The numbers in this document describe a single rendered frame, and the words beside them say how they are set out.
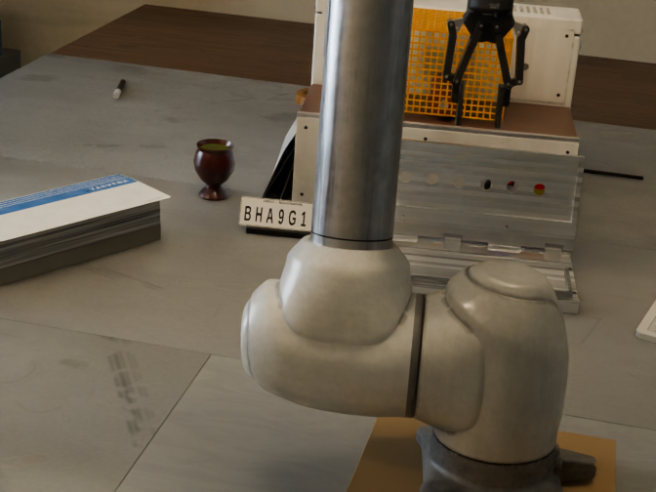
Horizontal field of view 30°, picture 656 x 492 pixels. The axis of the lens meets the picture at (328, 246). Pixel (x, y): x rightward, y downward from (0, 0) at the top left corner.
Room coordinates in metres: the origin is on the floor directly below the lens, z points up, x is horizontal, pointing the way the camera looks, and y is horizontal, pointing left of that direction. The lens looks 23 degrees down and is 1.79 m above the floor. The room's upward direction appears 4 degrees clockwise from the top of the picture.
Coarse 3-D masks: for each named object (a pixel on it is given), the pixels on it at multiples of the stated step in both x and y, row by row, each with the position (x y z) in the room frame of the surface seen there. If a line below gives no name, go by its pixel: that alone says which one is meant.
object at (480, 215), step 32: (416, 160) 2.13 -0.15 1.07; (448, 160) 2.13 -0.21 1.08; (480, 160) 2.13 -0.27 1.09; (512, 160) 2.12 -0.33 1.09; (544, 160) 2.12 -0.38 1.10; (576, 160) 2.11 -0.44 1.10; (416, 192) 2.12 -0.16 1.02; (448, 192) 2.12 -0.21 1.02; (480, 192) 2.11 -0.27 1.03; (512, 192) 2.11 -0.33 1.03; (544, 192) 2.11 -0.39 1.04; (576, 192) 2.09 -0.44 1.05; (416, 224) 2.10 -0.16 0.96; (448, 224) 2.10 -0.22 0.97; (480, 224) 2.09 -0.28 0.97; (512, 224) 2.09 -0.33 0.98; (544, 224) 2.09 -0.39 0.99; (576, 224) 2.08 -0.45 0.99
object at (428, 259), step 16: (432, 240) 2.10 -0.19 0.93; (448, 240) 2.09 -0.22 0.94; (416, 256) 2.05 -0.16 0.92; (432, 256) 2.05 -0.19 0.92; (448, 256) 2.06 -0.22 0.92; (464, 256) 2.06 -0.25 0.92; (480, 256) 2.07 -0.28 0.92; (496, 256) 2.07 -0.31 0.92; (512, 256) 2.08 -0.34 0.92; (528, 256) 2.09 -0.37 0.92; (544, 256) 2.08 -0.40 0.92; (560, 256) 2.08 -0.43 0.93; (416, 272) 1.97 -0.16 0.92; (432, 272) 1.98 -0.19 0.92; (448, 272) 1.98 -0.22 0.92; (544, 272) 2.01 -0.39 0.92; (560, 272) 2.02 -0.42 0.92; (416, 288) 1.92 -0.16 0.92; (432, 288) 1.91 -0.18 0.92; (560, 288) 1.95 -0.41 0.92; (560, 304) 1.90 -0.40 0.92; (576, 304) 1.89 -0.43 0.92
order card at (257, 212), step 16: (240, 208) 2.17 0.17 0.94; (256, 208) 2.17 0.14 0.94; (272, 208) 2.17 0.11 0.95; (288, 208) 2.17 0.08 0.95; (304, 208) 2.17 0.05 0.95; (240, 224) 2.16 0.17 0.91; (256, 224) 2.16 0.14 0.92; (272, 224) 2.16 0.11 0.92; (288, 224) 2.16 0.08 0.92; (304, 224) 2.15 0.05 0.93
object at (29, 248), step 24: (120, 216) 2.03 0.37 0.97; (144, 216) 2.07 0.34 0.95; (24, 240) 1.88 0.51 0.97; (48, 240) 1.92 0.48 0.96; (72, 240) 1.95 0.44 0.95; (96, 240) 1.99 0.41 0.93; (120, 240) 2.02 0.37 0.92; (144, 240) 2.06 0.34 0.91; (0, 264) 1.85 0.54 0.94; (24, 264) 1.88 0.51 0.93; (48, 264) 1.91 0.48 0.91; (72, 264) 1.95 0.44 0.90
